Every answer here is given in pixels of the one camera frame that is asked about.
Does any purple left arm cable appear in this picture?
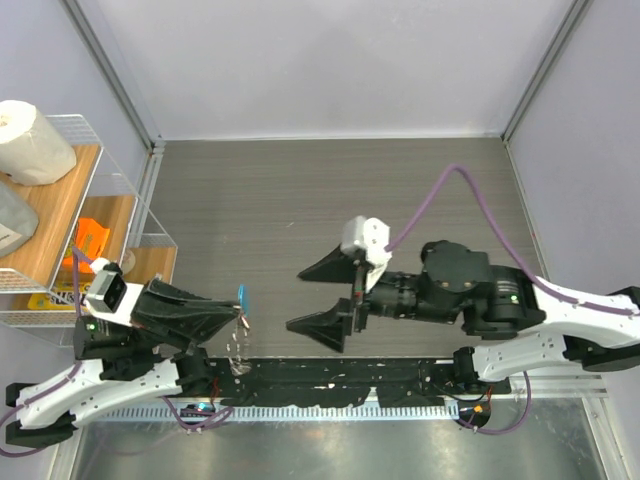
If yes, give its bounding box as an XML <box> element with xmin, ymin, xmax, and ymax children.
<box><xmin>0</xmin><ymin>245</ymin><xmax>109</xmax><ymax>459</ymax></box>

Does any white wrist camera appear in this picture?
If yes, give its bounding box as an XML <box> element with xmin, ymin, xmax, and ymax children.
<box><xmin>340</xmin><ymin>215</ymin><xmax>392</xmax><ymax>293</ymax></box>
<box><xmin>84</xmin><ymin>257</ymin><xmax>143</xmax><ymax>327</ymax></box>

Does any white wire wooden shelf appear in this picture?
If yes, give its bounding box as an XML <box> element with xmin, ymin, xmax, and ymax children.
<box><xmin>1</xmin><ymin>114</ymin><xmax>178</xmax><ymax>346</ymax></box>

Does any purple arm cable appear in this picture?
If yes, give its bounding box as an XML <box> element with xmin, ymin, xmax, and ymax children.
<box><xmin>385</xmin><ymin>163</ymin><xmax>640</xmax><ymax>316</ymax></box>
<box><xmin>0</xmin><ymin>245</ymin><xmax>109</xmax><ymax>459</ymax></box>

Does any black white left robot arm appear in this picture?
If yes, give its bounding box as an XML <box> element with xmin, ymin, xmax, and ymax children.
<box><xmin>1</xmin><ymin>279</ymin><xmax>244</xmax><ymax>456</ymax></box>

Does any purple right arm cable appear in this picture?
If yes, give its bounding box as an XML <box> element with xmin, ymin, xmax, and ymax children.
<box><xmin>385</xmin><ymin>163</ymin><xmax>640</xmax><ymax>316</ymax></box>

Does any white paper towel roll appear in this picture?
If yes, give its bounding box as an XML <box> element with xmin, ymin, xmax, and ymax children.
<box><xmin>1</xmin><ymin>100</ymin><xmax>77</xmax><ymax>186</ymax></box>

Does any slotted white cable duct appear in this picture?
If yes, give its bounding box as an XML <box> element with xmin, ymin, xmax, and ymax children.
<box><xmin>100</xmin><ymin>401</ymin><xmax>459</xmax><ymax>423</ymax></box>

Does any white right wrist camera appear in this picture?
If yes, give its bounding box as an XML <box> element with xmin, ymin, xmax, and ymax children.
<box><xmin>340</xmin><ymin>215</ymin><xmax>392</xmax><ymax>293</ymax></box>

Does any orange candy box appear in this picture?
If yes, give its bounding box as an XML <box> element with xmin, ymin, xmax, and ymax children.
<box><xmin>61</xmin><ymin>217</ymin><xmax>111</xmax><ymax>271</ymax></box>

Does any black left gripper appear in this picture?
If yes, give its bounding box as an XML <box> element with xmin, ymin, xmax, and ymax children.
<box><xmin>130</xmin><ymin>271</ymin><xmax>243</xmax><ymax>354</ymax></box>

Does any yellow m&m's bag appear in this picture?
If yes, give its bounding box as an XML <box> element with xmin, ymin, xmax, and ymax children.
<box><xmin>13</xmin><ymin>281</ymin><xmax>91</xmax><ymax>312</ymax></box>

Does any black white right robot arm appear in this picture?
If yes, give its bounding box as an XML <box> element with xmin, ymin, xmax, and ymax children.
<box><xmin>286</xmin><ymin>240</ymin><xmax>639</xmax><ymax>394</ymax></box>

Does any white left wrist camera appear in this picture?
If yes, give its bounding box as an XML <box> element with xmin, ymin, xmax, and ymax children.
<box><xmin>84</xmin><ymin>257</ymin><xmax>143</xmax><ymax>327</ymax></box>

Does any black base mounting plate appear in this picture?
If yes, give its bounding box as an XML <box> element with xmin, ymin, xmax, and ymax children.
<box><xmin>210</xmin><ymin>357</ymin><xmax>511</xmax><ymax>408</ymax></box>

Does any blue key tag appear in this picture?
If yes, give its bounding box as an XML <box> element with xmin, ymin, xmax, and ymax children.
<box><xmin>237</xmin><ymin>284</ymin><xmax>250</xmax><ymax>313</ymax></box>

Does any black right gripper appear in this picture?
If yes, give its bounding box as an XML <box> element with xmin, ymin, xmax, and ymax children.
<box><xmin>286</xmin><ymin>241</ymin><xmax>461</xmax><ymax>353</ymax></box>

